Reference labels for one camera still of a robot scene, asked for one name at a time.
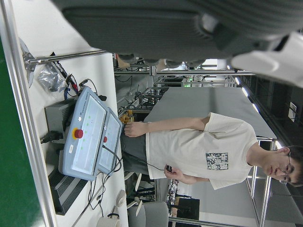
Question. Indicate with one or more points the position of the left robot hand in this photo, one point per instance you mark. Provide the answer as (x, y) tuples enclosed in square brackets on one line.
[(154, 28)]

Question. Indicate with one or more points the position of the grey metal box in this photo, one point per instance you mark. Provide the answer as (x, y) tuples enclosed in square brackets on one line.
[(58, 113)]

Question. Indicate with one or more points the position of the grey partition board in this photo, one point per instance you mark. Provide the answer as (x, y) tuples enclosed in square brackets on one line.
[(201, 104)]

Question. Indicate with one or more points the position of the long ceiling light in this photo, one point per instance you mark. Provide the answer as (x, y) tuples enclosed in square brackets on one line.
[(245, 92), (255, 107)]

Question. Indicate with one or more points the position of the clear plastic bag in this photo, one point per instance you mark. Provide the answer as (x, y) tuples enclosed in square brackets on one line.
[(50, 79)]

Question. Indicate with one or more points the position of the small blue-grey teach pendant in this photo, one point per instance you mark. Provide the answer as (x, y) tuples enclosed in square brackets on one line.
[(111, 142)]

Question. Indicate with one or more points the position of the large blue-grey teach pendant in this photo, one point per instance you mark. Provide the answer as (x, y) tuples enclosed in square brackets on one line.
[(87, 132)]

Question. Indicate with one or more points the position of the person in white t-shirt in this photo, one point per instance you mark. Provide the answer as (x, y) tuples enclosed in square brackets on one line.
[(189, 151)]

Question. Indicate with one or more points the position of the silver stand with round base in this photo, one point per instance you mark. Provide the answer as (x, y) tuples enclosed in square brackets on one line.
[(28, 61)]

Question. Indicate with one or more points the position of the black handheld remote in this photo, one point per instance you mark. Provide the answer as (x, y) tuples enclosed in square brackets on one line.
[(168, 168)]

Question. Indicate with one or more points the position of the white oval desk device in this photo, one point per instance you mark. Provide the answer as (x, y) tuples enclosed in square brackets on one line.
[(121, 198)]

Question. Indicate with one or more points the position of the black ribbed heat sink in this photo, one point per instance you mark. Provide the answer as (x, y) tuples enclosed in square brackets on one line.
[(66, 189)]

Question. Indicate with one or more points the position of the grey office chair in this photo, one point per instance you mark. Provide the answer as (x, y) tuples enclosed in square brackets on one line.
[(151, 215)]

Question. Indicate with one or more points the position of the green conveyor belt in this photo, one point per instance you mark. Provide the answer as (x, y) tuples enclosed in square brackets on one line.
[(14, 153)]

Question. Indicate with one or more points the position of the white tape roll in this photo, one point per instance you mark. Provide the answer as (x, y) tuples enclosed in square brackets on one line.
[(109, 221)]

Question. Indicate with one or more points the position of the silver conveyor side rail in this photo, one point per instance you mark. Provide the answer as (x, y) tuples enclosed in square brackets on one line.
[(24, 106)]

